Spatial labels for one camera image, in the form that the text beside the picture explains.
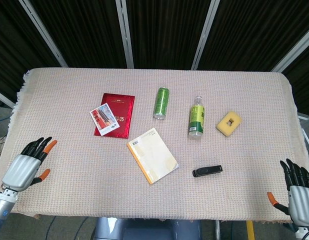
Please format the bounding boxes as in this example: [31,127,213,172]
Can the green drink can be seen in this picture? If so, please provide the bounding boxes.
[152,87,170,120]

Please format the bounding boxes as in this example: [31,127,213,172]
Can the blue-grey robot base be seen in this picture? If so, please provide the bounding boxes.
[94,216,203,240]

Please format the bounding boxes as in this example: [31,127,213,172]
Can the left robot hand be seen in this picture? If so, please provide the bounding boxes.
[1,136,58,193]

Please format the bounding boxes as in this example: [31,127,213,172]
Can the yellow-spined notebook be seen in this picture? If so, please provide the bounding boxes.
[126,127,180,186]

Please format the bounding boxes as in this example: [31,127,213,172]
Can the white metal frame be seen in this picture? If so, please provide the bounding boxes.
[296,112,309,156]

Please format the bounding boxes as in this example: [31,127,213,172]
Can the clear bottle green label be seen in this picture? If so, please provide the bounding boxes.
[187,95,205,141]

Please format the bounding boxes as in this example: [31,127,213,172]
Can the dark brown screen panel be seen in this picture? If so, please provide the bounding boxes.
[198,0,309,72]
[0,0,62,101]
[281,47,309,101]
[28,0,128,68]
[125,0,213,70]

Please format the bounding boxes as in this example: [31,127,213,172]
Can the yellow sponge with hole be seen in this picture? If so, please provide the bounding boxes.
[215,111,243,137]

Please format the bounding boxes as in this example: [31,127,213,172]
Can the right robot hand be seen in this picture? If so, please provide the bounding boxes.
[266,158,309,227]

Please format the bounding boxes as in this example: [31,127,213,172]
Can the small black device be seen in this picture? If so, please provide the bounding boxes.
[192,164,224,178]

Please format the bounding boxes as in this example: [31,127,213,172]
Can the grey table leg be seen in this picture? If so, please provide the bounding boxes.
[213,221,221,240]

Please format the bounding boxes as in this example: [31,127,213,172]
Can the beige woven tablecloth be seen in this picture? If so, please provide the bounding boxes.
[0,66,309,225]

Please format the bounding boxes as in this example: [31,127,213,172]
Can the red booklet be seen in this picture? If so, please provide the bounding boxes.
[93,93,136,139]

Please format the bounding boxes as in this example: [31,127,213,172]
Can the photo postcard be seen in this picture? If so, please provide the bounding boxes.
[89,104,120,137]

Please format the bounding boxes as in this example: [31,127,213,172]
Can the white screen post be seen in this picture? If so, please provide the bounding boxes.
[0,88,15,107]
[18,0,69,68]
[271,23,309,74]
[191,0,222,71]
[115,0,135,69]

